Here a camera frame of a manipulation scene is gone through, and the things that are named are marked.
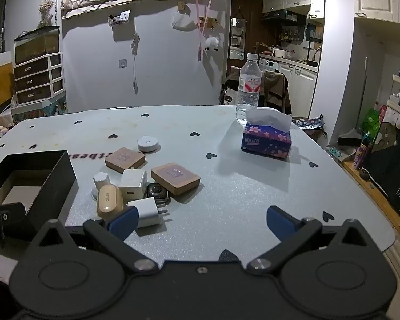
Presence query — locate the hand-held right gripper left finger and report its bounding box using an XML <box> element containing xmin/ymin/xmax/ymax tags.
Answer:
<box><xmin>30</xmin><ymin>206</ymin><xmax>160</xmax><ymax>275</ymax></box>

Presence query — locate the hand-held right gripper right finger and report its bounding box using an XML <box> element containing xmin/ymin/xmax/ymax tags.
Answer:
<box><xmin>247</xmin><ymin>206</ymin><xmax>379</xmax><ymax>274</ymax></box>

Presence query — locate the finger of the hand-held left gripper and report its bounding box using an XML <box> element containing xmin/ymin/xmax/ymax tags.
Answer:
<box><xmin>0</xmin><ymin>203</ymin><xmax>26</xmax><ymax>241</ymax></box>

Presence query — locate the beige earbuds case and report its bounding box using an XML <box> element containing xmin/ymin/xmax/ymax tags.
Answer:
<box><xmin>97</xmin><ymin>184</ymin><xmax>125</xmax><ymax>222</ymax></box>

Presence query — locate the white plug charger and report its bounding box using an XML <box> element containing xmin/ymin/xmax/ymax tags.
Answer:
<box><xmin>128</xmin><ymin>197</ymin><xmax>169</xmax><ymax>229</ymax></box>

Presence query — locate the black cardboard box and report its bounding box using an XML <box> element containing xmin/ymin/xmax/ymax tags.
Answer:
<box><xmin>0</xmin><ymin>150</ymin><xmax>78</xmax><ymax>241</ymax></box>

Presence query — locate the white cube charger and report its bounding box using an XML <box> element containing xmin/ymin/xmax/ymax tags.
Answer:
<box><xmin>118</xmin><ymin>169</ymin><xmax>148</xmax><ymax>201</ymax></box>

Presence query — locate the square wooden block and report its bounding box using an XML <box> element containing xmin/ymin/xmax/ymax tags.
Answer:
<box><xmin>151</xmin><ymin>162</ymin><xmax>201</xmax><ymax>196</ymax></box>
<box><xmin>105</xmin><ymin>147</ymin><xmax>147</xmax><ymax>174</ymax></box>

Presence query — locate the purple floral tissue pack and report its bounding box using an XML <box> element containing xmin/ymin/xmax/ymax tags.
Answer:
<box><xmin>241</xmin><ymin>109</ymin><xmax>293</xmax><ymax>159</ymax></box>

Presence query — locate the white round disc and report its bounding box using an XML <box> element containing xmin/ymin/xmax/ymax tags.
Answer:
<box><xmin>137</xmin><ymin>135</ymin><xmax>161</xmax><ymax>153</ymax></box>

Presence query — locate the purple spray can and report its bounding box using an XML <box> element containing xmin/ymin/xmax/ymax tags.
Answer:
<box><xmin>353</xmin><ymin>132</ymin><xmax>371</xmax><ymax>170</ymax></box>

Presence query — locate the patterned low cabinet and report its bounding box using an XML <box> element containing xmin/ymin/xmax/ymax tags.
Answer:
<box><xmin>11</xmin><ymin>91</ymin><xmax>68</xmax><ymax>125</ymax></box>

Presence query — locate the black sign board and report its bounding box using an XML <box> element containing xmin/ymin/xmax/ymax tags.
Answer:
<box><xmin>367</xmin><ymin>119</ymin><xmax>400</xmax><ymax>218</ymax></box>

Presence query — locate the green bag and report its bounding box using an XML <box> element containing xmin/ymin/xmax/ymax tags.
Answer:
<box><xmin>361</xmin><ymin>108</ymin><xmax>381</xmax><ymax>134</ymax></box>

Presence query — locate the white plastic drawer unit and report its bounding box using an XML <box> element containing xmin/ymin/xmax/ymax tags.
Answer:
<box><xmin>13</xmin><ymin>53</ymin><xmax>65</xmax><ymax>106</ymax></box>

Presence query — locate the clear water bottle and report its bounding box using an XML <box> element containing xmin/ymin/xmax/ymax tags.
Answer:
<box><xmin>236</xmin><ymin>53</ymin><xmax>262</xmax><ymax>123</ymax></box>

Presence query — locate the white washing machine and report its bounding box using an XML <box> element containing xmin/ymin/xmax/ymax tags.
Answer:
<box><xmin>259</xmin><ymin>57</ymin><xmax>281</xmax><ymax>73</ymax></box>

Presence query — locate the glass fish tank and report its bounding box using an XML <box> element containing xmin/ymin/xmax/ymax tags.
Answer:
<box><xmin>14</xmin><ymin>26</ymin><xmax>61</xmax><ymax>65</ymax></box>

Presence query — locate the white plush sheep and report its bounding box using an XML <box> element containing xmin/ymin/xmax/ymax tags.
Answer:
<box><xmin>204</xmin><ymin>36</ymin><xmax>220</xmax><ymax>53</ymax></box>

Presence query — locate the dried flower bouquet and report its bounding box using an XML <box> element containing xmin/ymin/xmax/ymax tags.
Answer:
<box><xmin>37</xmin><ymin>0</ymin><xmax>56</xmax><ymax>29</ymax></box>

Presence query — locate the hanging grey cable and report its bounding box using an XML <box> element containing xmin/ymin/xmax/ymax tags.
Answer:
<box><xmin>130</xmin><ymin>33</ymin><xmax>141</xmax><ymax>95</ymax></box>

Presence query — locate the pink lanyard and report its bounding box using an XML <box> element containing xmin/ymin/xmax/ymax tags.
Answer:
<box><xmin>196</xmin><ymin>0</ymin><xmax>211</xmax><ymax>62</ymax></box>

